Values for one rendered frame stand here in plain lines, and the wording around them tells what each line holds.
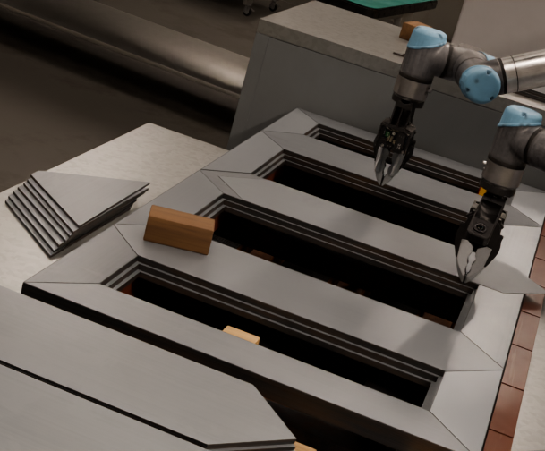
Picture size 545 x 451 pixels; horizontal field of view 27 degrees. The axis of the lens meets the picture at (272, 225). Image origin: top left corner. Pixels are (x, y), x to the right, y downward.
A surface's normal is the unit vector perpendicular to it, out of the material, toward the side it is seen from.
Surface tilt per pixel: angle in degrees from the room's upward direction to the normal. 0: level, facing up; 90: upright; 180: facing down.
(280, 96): 90
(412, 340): 0
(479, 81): 90
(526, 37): 90
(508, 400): 0
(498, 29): 90
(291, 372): 0
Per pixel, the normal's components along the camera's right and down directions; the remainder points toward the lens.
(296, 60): -0.29, 0.27
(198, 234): 0.00, 0.37
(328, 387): 0.25, -0.90
